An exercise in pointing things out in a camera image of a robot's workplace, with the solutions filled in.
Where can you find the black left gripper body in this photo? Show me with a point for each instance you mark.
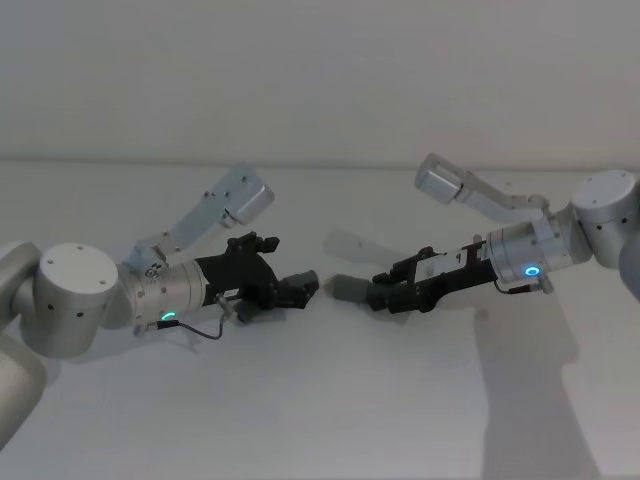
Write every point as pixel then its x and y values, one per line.
pixel 245 280

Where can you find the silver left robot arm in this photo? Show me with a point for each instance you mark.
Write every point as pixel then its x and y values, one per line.
pixel 75 285

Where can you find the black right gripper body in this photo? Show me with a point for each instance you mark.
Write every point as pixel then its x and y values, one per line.
pixel 465 273

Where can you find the white table cloth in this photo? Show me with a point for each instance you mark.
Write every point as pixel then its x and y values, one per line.
pixel 320 400

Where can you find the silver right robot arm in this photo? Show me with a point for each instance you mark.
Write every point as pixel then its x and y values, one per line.
pixel 600 210

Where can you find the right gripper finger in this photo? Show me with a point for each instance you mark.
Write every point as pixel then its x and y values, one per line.
pixel 350 289
pixel 397 272

